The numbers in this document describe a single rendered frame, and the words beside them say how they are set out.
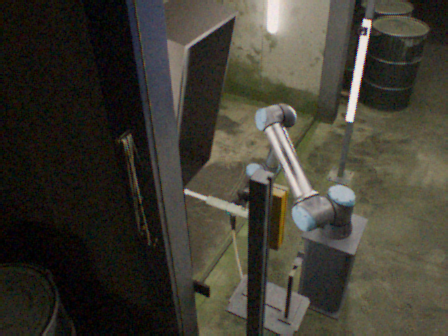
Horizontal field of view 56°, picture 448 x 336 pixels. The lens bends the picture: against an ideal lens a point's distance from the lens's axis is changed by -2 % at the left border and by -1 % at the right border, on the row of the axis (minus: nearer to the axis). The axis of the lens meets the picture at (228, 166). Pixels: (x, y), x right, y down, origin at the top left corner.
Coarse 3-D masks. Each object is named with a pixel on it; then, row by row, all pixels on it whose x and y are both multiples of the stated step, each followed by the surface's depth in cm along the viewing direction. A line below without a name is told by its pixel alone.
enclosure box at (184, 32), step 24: (192, 0) 251; (168, 24) 224; (192, 24) 228; (216, 24) 233; (168, 48) 215; (192, 48) 282; (216, 48) 273; (192, 72) 293; (216, 72) 284; (192, 96) 305; (216, 96) 295; (192, 120) 318; (216, 120) 305; (192, 144) 332; (192, 168) 322
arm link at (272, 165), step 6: (288, 108) 248; (288, 114) 247; (294, 114) 252; (288, 120) 249; (294, 120) 253; (288, 126) 255; (288, 132) 264; (270, 150) 280; (270, 156) 283; (270, 162) 287; (276, 162) 287; (264, 168) 293; (270, 168) 292; (276, 168) 295
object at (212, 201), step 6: (186, 192) 290; (192, 192) 289; (204, 198) 284; (210, 198) 282; (216, 198) 282; (210, 204) 283; (216, 204) 279; (222, 204) 277; (228, 204) 278; (228, 210) 277; (234, 210) 274; (240, 210) 272; (246, 210) 272; (234, 216) 279; (246, 216) 271; (234, 222) 283; (234, 228) 287
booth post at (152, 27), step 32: (96, 0) 129; (128, 0) 125; (160, 0) 138; (96, 32) 137; (128, 32) 130; (160, 32) 143; (96, 64) 145; (128, 64) 138; (160, 64) 148; (128, 96) 146; (160, 96) 154; (128, 128) 156; (160, 128) 159; (128, 160) 167; (160, 160) 166; (128, 192) 179; (160, 192) 173; (160, 224) 181; (160, 256) 196; (160, 288) 214; (192, 288) 232; (160, 320) 235; (192, 320) 245
